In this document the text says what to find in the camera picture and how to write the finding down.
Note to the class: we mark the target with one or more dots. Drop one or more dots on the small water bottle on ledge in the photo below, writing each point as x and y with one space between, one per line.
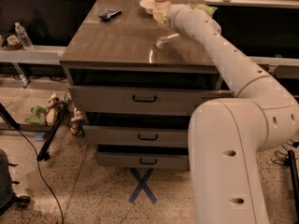
23 36

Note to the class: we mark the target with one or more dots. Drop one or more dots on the green bag on floor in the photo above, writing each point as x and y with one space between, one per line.
38 116

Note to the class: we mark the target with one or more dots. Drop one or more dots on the round object on ledge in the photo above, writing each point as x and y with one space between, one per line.
12 40

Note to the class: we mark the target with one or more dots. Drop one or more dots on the blue tape cross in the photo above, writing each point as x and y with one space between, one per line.
142 185

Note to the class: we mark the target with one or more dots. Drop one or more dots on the white paper bowl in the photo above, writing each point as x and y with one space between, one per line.
148 5

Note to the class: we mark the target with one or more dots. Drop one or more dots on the grey drawer cabinet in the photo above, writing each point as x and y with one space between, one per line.
132 50

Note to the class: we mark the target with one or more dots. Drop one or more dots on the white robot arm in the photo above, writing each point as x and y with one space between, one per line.
225 134

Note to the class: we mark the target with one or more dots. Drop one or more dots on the grey wheeled base left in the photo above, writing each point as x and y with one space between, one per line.
7 194

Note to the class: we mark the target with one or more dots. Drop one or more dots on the bottom grey drawer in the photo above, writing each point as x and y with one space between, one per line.
151 161

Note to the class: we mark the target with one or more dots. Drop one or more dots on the grey drawer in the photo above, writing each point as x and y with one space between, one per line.
151 161
139 137
141 101

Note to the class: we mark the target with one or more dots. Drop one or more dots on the black stand right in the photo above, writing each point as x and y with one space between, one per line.
295 183

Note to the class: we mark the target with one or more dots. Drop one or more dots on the top grey drawer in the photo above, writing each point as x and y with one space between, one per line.
141 101

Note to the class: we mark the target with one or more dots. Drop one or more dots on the brown snack bag on floor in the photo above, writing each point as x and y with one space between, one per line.
53 108

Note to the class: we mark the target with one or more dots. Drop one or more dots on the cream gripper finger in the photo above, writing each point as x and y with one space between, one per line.
159 16

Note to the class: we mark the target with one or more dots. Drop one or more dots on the middle grey drawer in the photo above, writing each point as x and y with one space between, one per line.
139 137

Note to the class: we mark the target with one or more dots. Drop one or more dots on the small toy figure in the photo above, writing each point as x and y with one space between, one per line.
77 124

